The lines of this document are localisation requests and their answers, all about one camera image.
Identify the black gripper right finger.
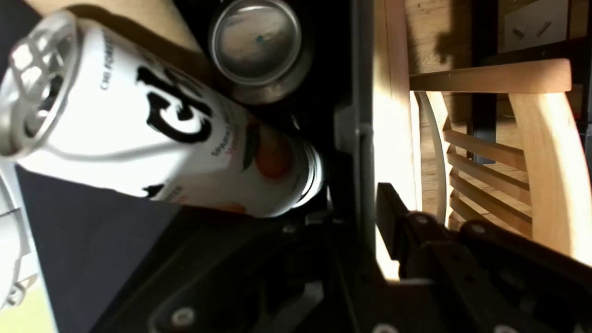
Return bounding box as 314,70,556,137
375,183,592,333

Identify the dark grey landfill bin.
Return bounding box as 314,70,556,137
0,0,377,333

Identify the wooden chair near robot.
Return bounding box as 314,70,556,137
410,57,592,265

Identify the white drink can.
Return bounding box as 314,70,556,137
1,11,323,218

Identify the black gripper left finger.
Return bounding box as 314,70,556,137
90,205,371,333

